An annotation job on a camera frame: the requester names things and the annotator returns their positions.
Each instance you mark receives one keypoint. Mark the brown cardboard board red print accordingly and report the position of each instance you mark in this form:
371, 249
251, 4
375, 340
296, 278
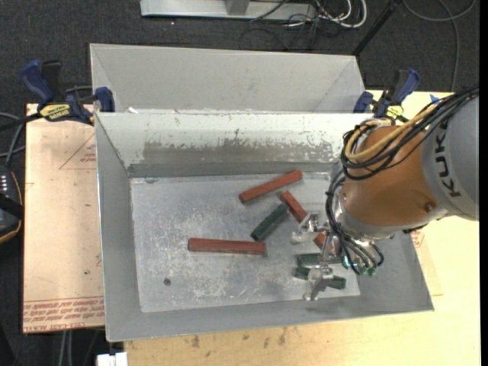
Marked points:
61, 219

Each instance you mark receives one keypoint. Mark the dark green flat block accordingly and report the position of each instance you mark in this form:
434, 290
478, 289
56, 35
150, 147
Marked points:
337, 281
308, 259
270, 222

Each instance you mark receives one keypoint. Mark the red-brown flat block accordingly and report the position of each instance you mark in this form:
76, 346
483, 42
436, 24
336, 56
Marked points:
271, 186
294, 205
226, 246

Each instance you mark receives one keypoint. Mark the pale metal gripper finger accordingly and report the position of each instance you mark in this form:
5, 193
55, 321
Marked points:
320, 277
310, 225

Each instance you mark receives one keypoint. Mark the grey metal bin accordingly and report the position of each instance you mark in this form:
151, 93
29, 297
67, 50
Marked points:
213, 212

